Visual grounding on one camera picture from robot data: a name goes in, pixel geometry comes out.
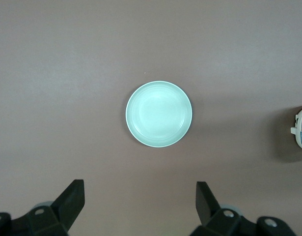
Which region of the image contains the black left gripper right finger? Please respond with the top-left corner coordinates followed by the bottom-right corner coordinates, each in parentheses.
top-left (190, 181), bottom-right (298, 236)

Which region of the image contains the pale green round plate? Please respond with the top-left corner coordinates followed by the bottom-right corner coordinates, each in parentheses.
top-left (125, 81), bottom-right (193, 148)

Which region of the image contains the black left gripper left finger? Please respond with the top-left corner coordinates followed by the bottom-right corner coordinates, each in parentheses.
top-left (0, 179), bottom-right (86, 236)

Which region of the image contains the brown table cloth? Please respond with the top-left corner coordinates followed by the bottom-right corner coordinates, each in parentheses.
top-left (0, 0), bottom-right (302, 236)

